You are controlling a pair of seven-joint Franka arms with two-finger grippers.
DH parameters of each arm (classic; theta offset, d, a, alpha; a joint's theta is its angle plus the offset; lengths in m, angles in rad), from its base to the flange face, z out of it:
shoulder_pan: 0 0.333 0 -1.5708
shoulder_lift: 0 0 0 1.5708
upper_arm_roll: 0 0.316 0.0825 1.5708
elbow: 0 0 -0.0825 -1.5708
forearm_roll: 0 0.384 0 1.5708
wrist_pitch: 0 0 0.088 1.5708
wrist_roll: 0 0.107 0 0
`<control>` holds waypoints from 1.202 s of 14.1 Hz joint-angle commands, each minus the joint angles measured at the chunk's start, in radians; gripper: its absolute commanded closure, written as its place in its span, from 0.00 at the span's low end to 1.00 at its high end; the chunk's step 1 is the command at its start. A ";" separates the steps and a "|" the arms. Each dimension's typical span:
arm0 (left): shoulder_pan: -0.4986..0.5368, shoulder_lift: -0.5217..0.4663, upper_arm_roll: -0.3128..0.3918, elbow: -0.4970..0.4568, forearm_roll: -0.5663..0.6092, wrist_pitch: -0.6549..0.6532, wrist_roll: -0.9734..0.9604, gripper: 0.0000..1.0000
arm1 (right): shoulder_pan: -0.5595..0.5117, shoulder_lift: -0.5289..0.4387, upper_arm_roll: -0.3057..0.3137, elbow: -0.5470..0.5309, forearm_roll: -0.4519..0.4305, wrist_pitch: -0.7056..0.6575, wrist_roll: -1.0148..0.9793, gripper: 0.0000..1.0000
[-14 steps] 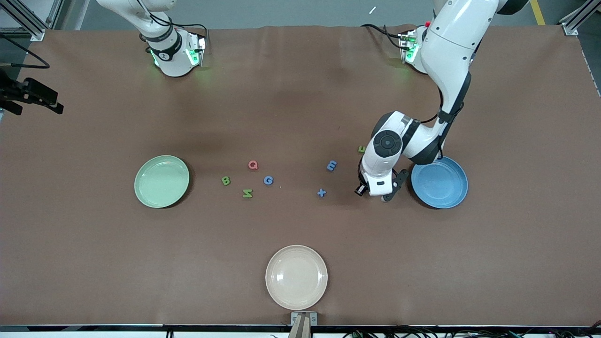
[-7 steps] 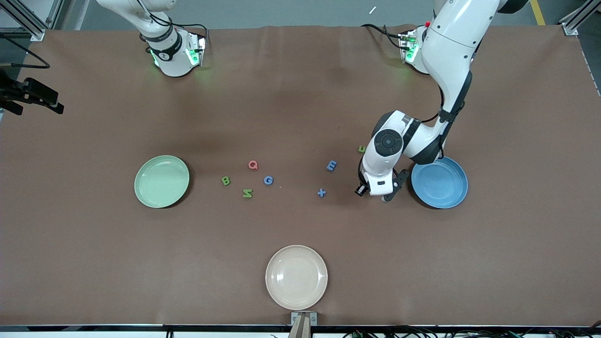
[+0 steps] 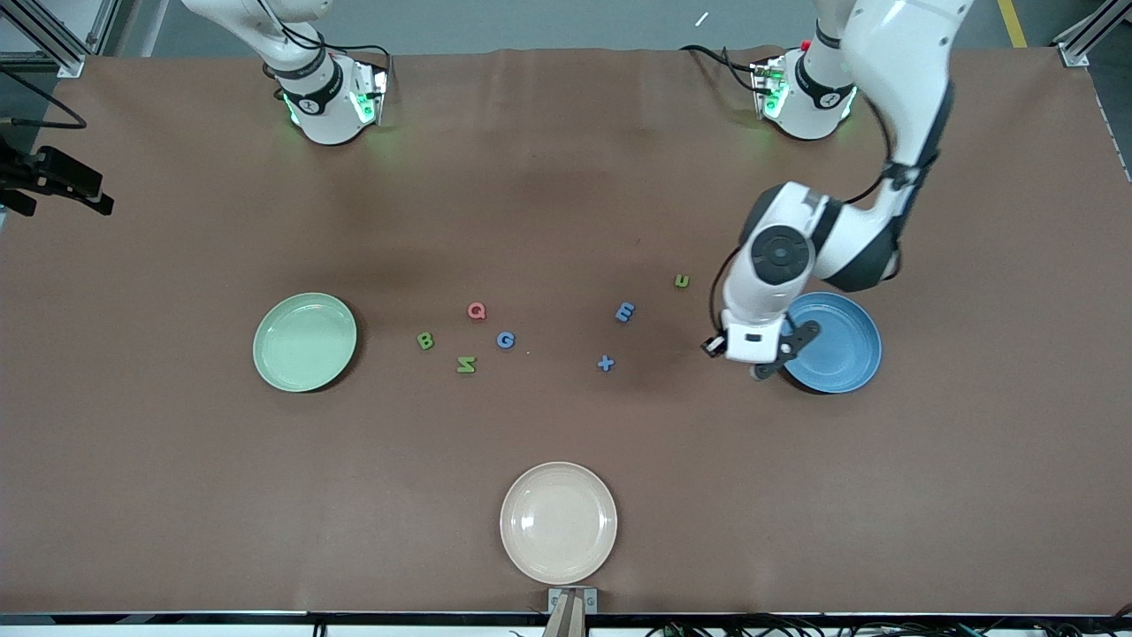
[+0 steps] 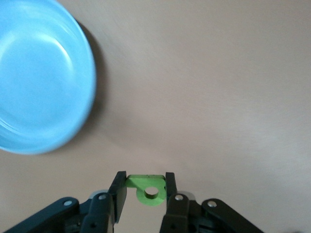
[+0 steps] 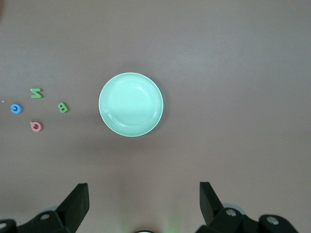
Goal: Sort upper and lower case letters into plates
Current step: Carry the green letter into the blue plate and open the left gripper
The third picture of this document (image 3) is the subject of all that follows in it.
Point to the blue plate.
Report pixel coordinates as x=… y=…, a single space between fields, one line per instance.
x=845 y=354

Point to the blue letter m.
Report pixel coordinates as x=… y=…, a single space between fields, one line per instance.
x=625 y=311

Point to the blue letter G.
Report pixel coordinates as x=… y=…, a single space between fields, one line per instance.
x=499 y=341

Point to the pink letter Q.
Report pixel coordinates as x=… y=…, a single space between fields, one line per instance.
x=470 y=310

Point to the green letter N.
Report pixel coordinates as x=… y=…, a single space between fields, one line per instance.
x=466 y=364

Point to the green letter B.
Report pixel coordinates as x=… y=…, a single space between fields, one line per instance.
x=425 y=341

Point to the silver arm base connector box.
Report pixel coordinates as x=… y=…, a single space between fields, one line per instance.
x=370 y=95
x=768 y=88

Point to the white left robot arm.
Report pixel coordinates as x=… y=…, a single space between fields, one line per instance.
x=902 y=71

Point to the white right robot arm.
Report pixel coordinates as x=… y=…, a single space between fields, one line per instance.
x=327 y=115

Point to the brown table cover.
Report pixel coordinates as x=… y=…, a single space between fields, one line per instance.
x=566 y=221

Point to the beige plate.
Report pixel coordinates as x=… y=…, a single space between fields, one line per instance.
x=558 y=522

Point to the green plate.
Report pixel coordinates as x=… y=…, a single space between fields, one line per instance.
x=305 y=342

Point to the tan wooden strip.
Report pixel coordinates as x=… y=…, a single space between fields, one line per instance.
x=566 y=621

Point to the yellow floor tape strip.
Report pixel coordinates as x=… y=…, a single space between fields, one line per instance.
x=1005 y=19

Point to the aluminium frame post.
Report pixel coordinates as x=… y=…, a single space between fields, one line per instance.
x=1072 y=53
x=104 y=22
x=66 y=62

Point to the grey mount bracket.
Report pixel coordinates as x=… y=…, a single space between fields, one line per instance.
x=555 y=600

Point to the black table edge rail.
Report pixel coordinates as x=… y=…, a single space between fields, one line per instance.
x=177 y=617

